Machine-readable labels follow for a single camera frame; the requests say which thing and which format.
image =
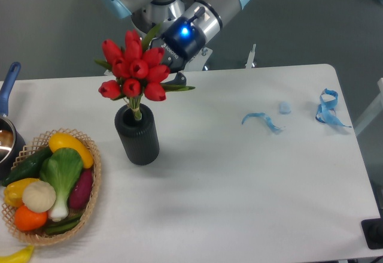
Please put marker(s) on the green bean pods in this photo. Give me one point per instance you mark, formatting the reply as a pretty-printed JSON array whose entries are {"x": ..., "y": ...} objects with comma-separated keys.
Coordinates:
[{"x": 63, "y": 226}]

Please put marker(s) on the small light blue cap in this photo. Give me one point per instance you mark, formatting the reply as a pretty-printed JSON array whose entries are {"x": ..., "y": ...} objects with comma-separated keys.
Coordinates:
[{"x": 284, "y": 108}]

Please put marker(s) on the orange fruit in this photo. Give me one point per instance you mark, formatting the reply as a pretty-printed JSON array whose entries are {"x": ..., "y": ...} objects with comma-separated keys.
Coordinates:
[{"x": 28, "y": 220}]

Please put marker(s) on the green bok choy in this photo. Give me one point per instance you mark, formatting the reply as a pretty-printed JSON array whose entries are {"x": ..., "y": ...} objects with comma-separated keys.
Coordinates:
[{"x": 61, "y": 171}]

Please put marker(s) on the curled blue ribbon strip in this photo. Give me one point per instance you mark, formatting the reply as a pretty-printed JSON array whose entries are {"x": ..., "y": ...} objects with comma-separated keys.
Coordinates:
[{"x": 267, "y": 120}]

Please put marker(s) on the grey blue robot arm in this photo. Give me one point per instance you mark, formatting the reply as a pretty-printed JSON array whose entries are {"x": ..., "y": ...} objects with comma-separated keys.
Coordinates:
[{"x": 223, "y": 10}]

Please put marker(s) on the red tulip bouquet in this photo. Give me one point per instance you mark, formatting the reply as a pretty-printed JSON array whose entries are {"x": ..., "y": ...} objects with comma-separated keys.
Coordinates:
[{"x": 138, "y": 71}]

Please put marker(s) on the dark grey ribbed vase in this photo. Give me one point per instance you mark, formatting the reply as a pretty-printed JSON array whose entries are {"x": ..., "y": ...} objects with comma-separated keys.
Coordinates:
[{"x": 139, "y": 138}]

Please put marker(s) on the purple sweet potato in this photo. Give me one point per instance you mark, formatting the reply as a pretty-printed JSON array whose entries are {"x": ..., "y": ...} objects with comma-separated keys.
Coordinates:
[{"x": 82, "y": 190}]

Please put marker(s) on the woven wicker basket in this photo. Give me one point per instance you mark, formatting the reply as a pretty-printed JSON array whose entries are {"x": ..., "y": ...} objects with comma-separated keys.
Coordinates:
[{"x": 55, "y": 140}]

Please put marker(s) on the yellow bell pepper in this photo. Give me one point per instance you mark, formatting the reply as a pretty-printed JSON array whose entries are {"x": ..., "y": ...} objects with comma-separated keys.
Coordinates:
[{"x": 14, "y": 191}]

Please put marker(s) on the black device at edge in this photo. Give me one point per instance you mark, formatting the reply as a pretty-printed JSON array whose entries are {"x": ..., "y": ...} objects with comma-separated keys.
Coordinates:
[{"x": 372, "y": 230}]

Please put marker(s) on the blue handled saucepan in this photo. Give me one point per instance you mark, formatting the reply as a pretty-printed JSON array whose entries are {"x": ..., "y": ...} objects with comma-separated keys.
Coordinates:
[{"x": 11, "y": 141}]

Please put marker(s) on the yellow banana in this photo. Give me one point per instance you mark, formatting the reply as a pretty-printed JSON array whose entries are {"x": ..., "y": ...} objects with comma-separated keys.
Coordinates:
[{"x": 22, "y": 256}]

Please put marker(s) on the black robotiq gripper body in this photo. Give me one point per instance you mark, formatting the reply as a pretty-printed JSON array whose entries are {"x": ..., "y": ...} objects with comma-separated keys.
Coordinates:
[{"x": 181, "y": 42}]

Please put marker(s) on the tangled blue ribbon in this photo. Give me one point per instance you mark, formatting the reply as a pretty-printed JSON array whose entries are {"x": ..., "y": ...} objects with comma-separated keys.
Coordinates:
[{"x": 326, "y": 109}]

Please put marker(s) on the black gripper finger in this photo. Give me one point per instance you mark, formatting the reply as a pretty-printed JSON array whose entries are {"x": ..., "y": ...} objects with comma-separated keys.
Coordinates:
[{"x": 179, "y": 79}]

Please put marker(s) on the dark green cucumber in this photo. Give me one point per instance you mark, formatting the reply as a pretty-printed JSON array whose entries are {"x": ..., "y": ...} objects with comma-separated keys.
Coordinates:
[{"x": 29, "y": 167}]

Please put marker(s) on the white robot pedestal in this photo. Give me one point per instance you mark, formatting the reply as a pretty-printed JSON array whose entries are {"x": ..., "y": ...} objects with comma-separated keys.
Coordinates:
[{"x": 166, "y": 13}]

